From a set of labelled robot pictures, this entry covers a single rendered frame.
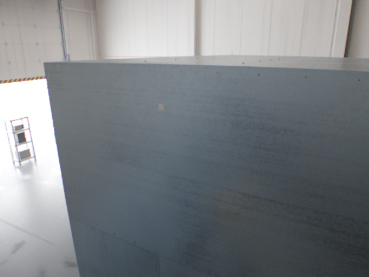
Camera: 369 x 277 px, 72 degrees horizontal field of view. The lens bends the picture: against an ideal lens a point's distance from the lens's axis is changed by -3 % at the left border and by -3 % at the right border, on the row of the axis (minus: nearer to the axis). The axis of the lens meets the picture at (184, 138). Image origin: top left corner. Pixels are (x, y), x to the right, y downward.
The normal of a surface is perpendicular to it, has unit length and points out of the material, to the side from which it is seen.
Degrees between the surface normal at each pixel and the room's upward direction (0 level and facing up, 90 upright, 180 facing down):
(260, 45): 90
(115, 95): 90
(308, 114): 90
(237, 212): 90
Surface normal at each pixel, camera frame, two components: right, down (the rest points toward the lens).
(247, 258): -0.47, 0.28
